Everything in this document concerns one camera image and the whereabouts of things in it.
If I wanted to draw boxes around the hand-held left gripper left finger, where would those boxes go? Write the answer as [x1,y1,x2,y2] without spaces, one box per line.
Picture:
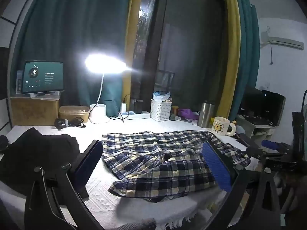
[24,139,106,230]

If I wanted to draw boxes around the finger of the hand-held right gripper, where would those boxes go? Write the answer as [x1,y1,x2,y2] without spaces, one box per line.
[241,146,264,160]
[261,139,289,153]

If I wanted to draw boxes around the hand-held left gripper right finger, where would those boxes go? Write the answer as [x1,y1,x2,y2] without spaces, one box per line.
[202,141,282,230]

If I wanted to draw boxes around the blue plaid shirt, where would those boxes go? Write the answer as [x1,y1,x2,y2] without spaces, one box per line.
[101,131,251,203]

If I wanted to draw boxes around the white textured tablecloth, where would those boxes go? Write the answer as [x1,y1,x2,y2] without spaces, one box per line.
[0,118,259,230]

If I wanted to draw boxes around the black computer monitor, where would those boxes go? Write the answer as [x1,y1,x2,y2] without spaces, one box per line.
[260,90,286,126]

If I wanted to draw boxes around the white mug with bear print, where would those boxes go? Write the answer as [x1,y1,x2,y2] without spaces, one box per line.
[211,116,237,136]

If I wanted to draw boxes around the white desk lamp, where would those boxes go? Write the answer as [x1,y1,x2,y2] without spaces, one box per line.
[85,54,127,124]

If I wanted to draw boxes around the brown lidded food container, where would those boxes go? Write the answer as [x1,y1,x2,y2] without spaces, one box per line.
[59,105,90,123]

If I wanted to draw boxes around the steel tumbler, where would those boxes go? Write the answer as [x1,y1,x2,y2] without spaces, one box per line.
[198,102,215,128]

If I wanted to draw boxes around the black cloth garment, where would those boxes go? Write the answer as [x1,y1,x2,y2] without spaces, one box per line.
[0,127,81,197]

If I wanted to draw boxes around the purple cloth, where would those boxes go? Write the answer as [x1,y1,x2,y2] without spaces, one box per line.
[179,108,199,122]

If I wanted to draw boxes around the white power strip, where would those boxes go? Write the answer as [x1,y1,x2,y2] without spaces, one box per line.
[119,111,151,120]

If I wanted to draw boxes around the black power adapter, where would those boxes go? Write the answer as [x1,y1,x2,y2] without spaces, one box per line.
[134,99,144,114]

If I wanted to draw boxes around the brown cardboard box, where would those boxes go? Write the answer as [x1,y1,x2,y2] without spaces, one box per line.
[10,95,60,126]

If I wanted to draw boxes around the white plastic basket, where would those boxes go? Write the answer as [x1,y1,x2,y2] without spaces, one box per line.
[151,99,172,121]

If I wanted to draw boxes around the blue plastic bag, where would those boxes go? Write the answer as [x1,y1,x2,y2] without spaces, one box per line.
[153,90,171,102]

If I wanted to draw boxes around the teal curtain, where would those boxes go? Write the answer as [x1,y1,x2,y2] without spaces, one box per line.
[230,0,261,125]
[10,0,131,125]

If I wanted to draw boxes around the white air conditioner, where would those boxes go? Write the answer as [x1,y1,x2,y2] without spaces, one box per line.
[260,31,305,51]

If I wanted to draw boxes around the yellow curtain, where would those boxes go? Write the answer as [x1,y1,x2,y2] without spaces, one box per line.
[217,0,241,122]
[122,0,144,112]

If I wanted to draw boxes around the dark glass window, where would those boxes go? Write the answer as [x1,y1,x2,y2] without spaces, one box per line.
[131,0,226,115]

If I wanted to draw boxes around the coiled black cable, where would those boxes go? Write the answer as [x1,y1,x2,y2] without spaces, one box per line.
[55,117,86,130]

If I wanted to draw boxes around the black charging cable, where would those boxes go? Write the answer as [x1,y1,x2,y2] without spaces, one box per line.
[107,94,132,125]

